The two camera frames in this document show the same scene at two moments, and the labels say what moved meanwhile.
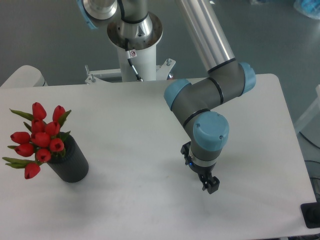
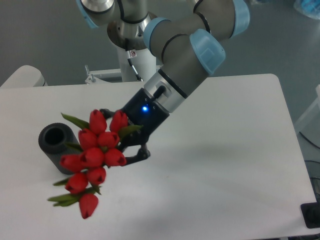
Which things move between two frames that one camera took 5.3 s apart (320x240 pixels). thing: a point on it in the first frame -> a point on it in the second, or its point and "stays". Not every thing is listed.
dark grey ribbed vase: [70, 165] -> [52, 139]
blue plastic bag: [310, 8] stays
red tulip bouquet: [44, 138] -> [97, 149]
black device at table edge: [311, 214] stays
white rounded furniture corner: [26, 76] stays
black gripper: [212, 184] -> [142, 109]
